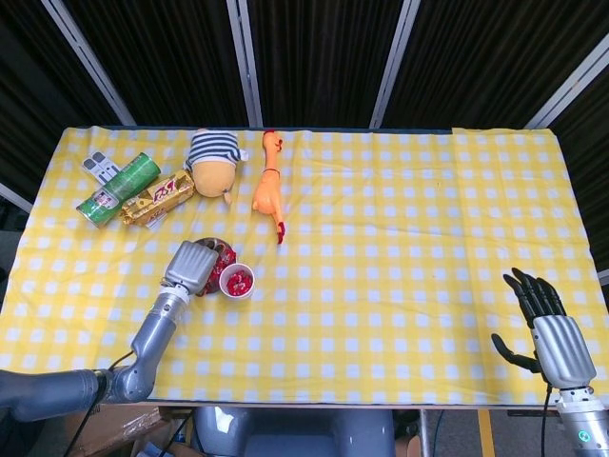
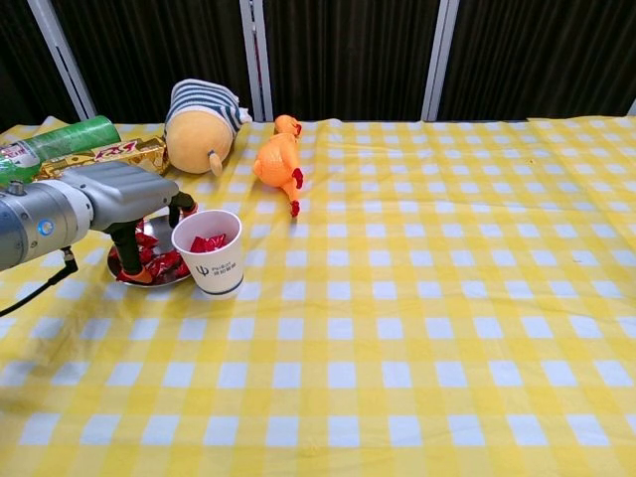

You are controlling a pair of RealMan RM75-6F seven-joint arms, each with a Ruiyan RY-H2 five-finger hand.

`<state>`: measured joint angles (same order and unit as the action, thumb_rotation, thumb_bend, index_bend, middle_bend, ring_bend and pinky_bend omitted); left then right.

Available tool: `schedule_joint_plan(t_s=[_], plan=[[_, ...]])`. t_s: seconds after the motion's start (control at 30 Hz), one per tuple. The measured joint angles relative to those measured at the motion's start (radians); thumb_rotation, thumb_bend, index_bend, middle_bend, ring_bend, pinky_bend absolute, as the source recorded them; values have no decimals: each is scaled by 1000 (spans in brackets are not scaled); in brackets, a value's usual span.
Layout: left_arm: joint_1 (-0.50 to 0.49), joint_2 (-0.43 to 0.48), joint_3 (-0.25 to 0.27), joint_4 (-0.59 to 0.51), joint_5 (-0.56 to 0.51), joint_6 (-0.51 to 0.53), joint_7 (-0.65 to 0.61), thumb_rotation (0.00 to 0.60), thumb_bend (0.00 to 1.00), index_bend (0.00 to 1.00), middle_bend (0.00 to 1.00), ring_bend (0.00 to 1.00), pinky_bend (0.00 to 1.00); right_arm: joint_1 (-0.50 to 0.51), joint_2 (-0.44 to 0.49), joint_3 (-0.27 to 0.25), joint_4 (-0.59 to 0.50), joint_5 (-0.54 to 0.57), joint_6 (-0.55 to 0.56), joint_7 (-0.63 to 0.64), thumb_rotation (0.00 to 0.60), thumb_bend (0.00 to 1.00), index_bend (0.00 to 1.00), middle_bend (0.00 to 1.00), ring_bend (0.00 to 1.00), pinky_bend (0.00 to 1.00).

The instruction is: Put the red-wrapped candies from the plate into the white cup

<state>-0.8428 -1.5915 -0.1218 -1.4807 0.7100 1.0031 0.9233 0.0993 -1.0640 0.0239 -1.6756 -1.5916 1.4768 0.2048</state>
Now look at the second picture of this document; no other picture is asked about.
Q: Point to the yellow white checkered tablecloth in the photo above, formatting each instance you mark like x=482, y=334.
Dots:
x=397, y=298

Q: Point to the white paper cup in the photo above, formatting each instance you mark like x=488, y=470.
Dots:
x=218, y=273

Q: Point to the yellow plush toy striped shirt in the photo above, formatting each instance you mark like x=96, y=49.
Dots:
x=199, y=139

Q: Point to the orange rubber chicken toy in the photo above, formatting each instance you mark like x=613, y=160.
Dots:
x=275, y=159

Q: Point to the green chip can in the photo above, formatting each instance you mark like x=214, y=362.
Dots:
x=69, y=136

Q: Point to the silver aluminium frame post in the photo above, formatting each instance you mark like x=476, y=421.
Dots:
x=439, y=59
x=63, y=59
x=632, y=108
x=256, y=59

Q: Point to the black pleated curtain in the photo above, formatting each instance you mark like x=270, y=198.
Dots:
x=348, y=49

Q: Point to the red candy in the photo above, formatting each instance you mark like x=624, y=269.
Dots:
x=206, y=243
x=171, y=263
x=114, y=256
x=146, y=241

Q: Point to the round metal plate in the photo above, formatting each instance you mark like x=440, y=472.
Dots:
x=159, y=228

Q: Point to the gold biscuit pack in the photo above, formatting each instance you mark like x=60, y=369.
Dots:
x=124, y=149

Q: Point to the left grey five-finger robot hand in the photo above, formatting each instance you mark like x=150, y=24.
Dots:
x=129, y=191

